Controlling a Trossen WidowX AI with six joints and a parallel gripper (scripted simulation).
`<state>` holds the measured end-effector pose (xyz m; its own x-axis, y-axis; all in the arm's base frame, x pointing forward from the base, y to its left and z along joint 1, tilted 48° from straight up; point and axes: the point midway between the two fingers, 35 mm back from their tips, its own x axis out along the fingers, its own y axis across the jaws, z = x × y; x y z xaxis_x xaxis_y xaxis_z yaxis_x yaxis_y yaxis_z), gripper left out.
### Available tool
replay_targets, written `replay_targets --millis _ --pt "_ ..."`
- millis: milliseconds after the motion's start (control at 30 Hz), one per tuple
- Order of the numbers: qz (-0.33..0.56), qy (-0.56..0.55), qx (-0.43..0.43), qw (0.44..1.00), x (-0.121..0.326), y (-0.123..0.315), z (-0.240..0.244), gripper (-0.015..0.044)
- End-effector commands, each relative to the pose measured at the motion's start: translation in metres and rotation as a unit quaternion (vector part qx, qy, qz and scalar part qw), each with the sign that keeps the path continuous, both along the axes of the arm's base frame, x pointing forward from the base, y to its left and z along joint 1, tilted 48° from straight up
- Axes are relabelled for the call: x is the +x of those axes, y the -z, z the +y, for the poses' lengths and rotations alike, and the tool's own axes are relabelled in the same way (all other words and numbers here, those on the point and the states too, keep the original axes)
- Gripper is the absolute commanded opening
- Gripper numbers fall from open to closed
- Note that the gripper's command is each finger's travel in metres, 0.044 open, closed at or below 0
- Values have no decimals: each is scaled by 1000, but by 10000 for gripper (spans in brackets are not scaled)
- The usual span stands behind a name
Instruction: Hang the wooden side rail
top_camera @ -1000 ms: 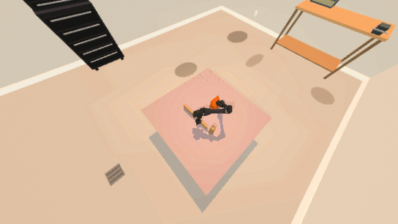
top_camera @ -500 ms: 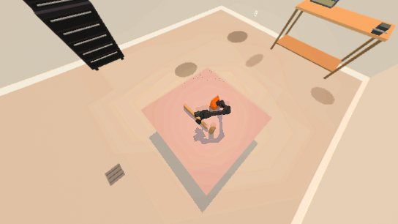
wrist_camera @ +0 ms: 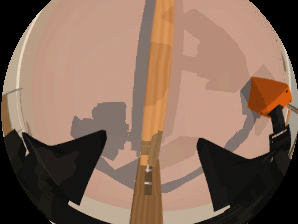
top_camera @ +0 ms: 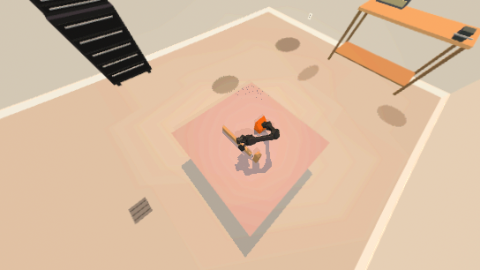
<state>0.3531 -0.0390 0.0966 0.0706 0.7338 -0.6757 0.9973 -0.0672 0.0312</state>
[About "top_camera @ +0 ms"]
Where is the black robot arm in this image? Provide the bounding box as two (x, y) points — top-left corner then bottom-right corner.
(236, 121), (280, 146)

